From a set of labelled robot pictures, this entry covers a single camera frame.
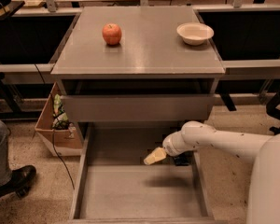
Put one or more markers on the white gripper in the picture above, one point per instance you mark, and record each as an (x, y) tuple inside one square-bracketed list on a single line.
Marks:
[(171, 146)]

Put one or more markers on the dark blue rxbar wrapper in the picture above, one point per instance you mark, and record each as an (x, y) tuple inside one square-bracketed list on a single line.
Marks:
[(181, 160)]

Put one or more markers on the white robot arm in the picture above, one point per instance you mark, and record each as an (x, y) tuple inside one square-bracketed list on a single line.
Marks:
[(262, 150)]

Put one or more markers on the open grey middle drawer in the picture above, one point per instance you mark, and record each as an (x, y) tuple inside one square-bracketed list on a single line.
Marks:
[(115, 187)]

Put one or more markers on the closed grey top drawer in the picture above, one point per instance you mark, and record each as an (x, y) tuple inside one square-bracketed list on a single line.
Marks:
[(133, 108)]

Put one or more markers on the grey drawer cabinet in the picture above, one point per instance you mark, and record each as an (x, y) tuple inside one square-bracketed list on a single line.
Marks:
[(150, 59)]

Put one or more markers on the cardboard box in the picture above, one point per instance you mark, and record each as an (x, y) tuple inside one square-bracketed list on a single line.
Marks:
[(64, 142)]

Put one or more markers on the green snack bag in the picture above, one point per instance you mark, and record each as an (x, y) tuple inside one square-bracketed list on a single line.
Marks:
[(60, 118)]

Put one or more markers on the white bowl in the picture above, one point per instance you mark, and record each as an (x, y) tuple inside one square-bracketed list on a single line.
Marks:
[(194, 33)]

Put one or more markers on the red apple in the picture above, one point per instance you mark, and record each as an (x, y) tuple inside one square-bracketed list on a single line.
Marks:
[(111, 34)]

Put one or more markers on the black leather shoe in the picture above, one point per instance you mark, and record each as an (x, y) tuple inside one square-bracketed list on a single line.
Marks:
[(20, 182)]

